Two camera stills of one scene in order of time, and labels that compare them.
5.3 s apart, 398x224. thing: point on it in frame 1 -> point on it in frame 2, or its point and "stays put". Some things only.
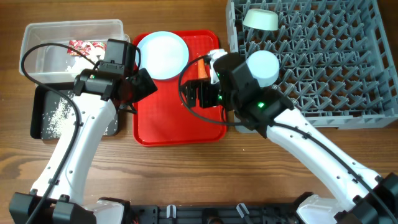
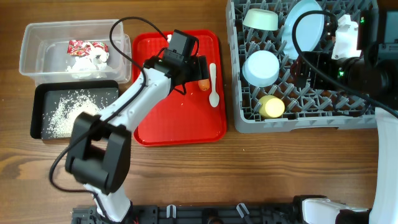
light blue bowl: [264, 65] stays put
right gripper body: [199, 94] -> [302, 70]
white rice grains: [60, 121] stays put
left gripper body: [140, 86] -> [196, 70]
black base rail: [152, 214] stays put
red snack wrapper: [84, 47] stays put
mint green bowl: [262, 18] stays put
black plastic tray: [51, 115] stays put
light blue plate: [164, 54] -> [303, 28]
